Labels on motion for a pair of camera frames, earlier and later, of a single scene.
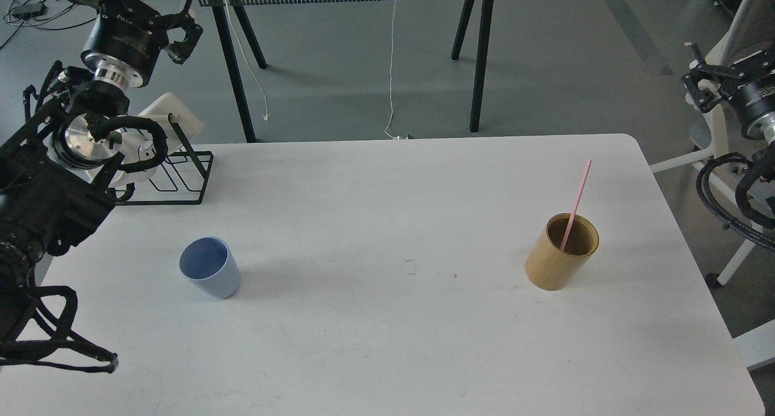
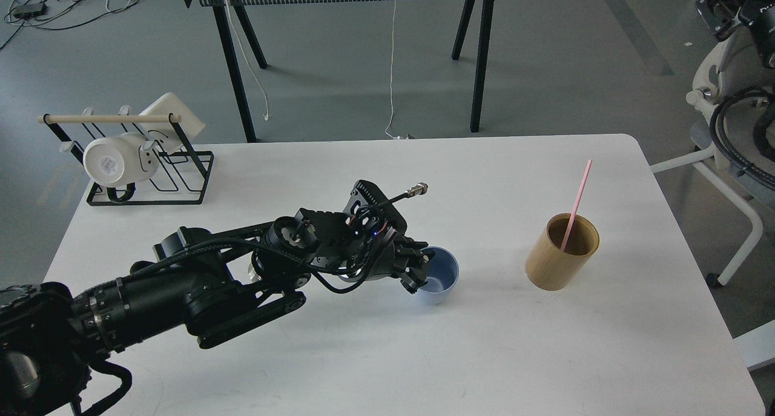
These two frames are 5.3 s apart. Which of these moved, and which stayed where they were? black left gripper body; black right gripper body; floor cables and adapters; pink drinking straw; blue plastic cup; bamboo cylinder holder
Moved: black right gripper body; black left gripper body; blue plastic cup
Stayed: bamboo cylinder holder; pink drinking straw; floor cables and adapters
